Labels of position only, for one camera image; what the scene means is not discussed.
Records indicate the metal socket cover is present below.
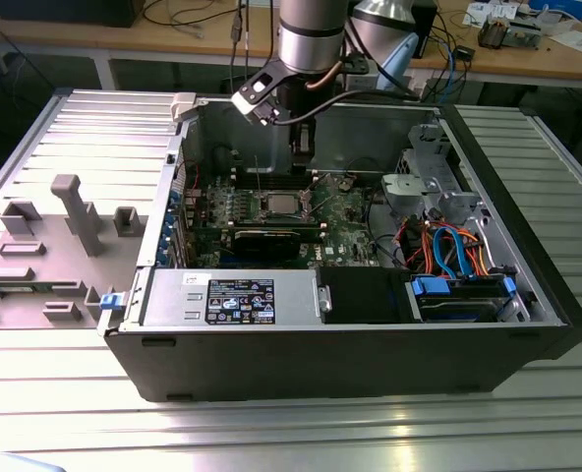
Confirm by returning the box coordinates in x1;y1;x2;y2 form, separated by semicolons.
301;171;334;217

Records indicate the black RAM slot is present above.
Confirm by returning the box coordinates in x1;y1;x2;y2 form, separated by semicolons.
234;177;320;192
231;224;327;242
231;217;324;228
234;169;320;181

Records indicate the metal locking lever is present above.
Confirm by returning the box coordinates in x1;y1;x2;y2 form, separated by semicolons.
254;154;265;206
315;194;344;213

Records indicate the CPU socket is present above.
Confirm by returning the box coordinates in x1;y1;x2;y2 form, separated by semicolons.
258;189;308;220

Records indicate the green motherboard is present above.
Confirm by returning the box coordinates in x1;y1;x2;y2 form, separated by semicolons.
182;169;395;269

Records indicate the black graphics card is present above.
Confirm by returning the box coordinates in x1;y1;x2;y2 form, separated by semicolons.
220;228;303;263

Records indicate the grey metal disk bay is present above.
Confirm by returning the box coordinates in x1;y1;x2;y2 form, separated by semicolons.
381;122;489;223

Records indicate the beige case latch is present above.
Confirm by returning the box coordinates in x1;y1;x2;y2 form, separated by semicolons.
169;92;200;124

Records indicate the wooden desk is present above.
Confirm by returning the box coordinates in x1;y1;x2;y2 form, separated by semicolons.
0;0;582;92

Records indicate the black upright device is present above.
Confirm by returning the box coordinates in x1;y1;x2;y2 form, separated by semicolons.
412;0;440;61

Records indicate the black plastic air shroud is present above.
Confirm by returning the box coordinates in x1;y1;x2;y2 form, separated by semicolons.
318;267;414;325

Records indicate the grey power supply unit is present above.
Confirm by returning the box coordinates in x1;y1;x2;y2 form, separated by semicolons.
143;268;320;328

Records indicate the brown wound coil device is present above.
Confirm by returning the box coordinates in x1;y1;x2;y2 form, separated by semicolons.
477;13;511;50

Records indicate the black PC case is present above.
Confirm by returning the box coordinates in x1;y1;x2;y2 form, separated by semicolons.
96;90;582;404

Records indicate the hard disk in blue carrier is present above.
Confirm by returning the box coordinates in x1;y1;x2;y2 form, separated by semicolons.
407;274;519;325

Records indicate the white printed paper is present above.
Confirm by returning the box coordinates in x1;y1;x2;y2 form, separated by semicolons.
462;1;521;27

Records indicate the grey electronic module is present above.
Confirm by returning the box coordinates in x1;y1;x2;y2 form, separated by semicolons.
506;17;543;50

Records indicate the grey parts rack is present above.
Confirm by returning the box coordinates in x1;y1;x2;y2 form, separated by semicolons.
0;173;150;330

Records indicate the black computer box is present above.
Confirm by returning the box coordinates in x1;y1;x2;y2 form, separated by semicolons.
0;0;138;29

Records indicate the blue cardboard box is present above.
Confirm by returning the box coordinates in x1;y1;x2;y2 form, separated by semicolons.
526;0;582;15

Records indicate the white paper sheet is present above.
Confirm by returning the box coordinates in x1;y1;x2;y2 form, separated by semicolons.
549;27;582;54

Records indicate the copper coloured cable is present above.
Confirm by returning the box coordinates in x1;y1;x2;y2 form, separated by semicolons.
304;61;344;93

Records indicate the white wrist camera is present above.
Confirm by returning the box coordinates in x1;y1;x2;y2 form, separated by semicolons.
230;59;292;127

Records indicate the thick black camera cable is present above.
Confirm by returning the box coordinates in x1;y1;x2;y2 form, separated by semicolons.
269;87;420;127

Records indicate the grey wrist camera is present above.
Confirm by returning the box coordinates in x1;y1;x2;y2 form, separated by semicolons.
342;51;378;90

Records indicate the thin black wire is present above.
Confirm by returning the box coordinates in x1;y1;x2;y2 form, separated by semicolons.
366;185;406;269

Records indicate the hanging grey cable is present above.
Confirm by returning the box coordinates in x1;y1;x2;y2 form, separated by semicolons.
229;0;253;97

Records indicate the red wire bundle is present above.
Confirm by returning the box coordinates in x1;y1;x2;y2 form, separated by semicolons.
396;219;421;258

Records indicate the blue wire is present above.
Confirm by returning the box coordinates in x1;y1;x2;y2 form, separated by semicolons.
432;226;475;280

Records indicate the orange wire bundle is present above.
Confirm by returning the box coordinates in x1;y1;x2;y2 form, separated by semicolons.
416;220;492;277

